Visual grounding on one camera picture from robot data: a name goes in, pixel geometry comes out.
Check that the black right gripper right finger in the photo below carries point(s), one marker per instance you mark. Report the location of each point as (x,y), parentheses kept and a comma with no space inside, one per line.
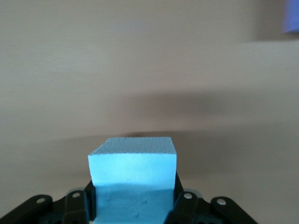
(194,207)

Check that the light blue foam block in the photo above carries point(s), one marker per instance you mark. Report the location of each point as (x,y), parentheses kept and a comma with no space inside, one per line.
(133,177)

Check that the purple foam block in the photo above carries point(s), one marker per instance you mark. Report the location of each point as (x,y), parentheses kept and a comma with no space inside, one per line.
(291,16)

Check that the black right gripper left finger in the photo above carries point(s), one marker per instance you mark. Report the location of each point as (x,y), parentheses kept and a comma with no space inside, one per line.
(74,205)

